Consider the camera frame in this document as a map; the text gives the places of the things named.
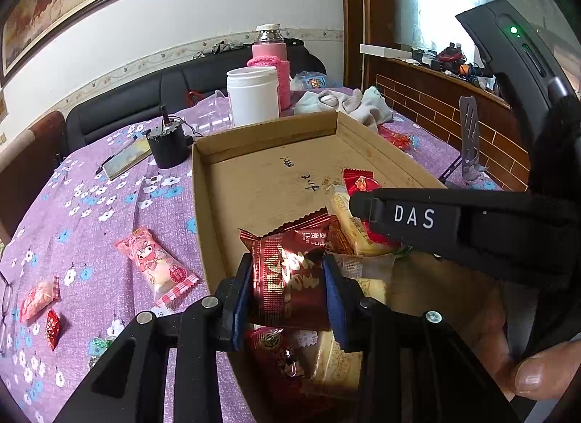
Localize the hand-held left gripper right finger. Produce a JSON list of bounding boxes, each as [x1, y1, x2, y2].
[[321, 253, 523, 423]]

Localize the white crumpled cloth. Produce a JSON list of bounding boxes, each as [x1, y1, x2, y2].
[[293, 86, 395, 133]]

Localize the pink sleeved thermos bottle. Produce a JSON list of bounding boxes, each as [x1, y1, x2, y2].
[[246, 24, 291, 111]]

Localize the purple floral tablecloth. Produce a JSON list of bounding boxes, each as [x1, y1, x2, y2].
[[0, 87, 504, 423]]

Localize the brown upholstered chair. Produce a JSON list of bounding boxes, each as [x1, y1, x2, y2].
[[0, 109, 66, 242]]

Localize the bright red snack packet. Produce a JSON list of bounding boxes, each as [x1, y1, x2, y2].
[[341, 168, 383, 199]]

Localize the black leather sofa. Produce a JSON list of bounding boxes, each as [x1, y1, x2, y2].
[[66, 37, 328, 153]]

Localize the small red candy packet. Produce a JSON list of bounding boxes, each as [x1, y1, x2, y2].
[[44, 309, 62, 351]]

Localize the brick-patterned wooden cabinet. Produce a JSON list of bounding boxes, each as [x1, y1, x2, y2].
[[361, 44, 532, 192]]

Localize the dark jacket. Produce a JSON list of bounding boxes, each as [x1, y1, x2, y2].
[[193, 37, 305, 60]]

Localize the orange pink snack packet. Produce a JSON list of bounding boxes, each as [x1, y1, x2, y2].
[[19, 275, 61, 325]]

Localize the person's right hand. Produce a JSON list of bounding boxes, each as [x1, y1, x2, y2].
[[470, 289, 581, 403]]

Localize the metal phone stand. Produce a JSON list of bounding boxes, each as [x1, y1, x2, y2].
[[440, 95, 491, 183]]

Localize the blue snack bag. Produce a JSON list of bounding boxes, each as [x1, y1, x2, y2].
[[290, 71, 339, 92]]

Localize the white flat box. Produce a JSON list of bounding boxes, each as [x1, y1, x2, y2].
[[360, 43, 425, 60]]

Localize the pale green notebook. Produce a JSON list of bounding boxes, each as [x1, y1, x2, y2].
[[102, 134, 153, 181]]

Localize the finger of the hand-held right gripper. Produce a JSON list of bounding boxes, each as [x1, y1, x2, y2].
[[349, 188, 386, 237]]

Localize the framed horse painting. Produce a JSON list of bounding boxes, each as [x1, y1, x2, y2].
[[0, 0, 180, 88]]

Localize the green white candy packet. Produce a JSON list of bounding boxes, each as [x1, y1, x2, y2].
[[88, 337, 115, 368]]

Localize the pale clear-wrapped biscuit packet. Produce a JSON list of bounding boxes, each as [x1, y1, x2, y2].
[[338, 253, 395, 308]]

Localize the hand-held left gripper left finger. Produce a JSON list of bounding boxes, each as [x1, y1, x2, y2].
[[53, 251, 255, 423]]

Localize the clear plastic cups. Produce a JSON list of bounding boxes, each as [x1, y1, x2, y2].
[[194, 90, 234, 137]]

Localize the thin-framed eyeglasses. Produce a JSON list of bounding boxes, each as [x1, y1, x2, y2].
[[0, 271, 16, 358]]

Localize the black pen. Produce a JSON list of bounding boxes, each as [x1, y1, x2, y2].
[[95, 138, 139, 175]]

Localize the white plastic jar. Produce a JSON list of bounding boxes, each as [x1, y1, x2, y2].
[[226, 65, 281, 128]]

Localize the red figure-print snack packet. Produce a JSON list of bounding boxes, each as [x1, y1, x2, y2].
[[245, 327, 318, 406]]

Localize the pink cartoon snack packet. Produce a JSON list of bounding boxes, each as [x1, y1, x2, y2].
[[113, 225, 201, 312]]

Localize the shallow cardboard box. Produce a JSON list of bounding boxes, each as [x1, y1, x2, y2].
[[191, 110, 500, 423]]

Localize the dark red foil snack packet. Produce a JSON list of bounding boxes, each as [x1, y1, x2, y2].
[[239, 207, 334, 332]]

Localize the maroon snack packet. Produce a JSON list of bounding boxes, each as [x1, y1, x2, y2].
[[326, 216, 357, 255]]

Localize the red black tool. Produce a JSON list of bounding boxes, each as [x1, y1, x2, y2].
[[436, 43, 466, 64]]

